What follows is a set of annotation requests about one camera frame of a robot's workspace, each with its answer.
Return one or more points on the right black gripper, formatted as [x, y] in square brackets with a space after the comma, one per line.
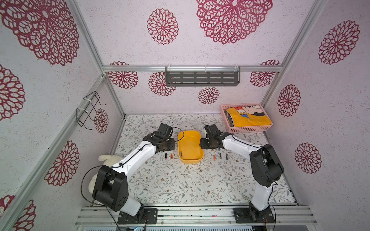
[208, 143]

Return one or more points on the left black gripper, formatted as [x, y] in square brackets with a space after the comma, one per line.
[171, 147]

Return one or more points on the yellow plastic storage box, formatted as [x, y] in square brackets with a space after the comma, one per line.
[189, 148]

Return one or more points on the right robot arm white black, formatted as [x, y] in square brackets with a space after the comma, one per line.
[266, 170]

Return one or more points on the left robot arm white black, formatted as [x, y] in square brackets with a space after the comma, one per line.
[111, 185]

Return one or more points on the yellow cartoon folded shirt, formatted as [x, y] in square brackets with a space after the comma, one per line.
[247, 116]

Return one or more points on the white plush toy dog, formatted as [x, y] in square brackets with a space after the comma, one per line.
[108, 161]

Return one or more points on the grey wall shelf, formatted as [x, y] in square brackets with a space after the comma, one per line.
[202, 78]

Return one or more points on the black wire wall rack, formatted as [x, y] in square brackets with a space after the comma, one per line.
[83, 114]

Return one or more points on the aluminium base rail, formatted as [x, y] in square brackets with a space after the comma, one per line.
[197, 216]

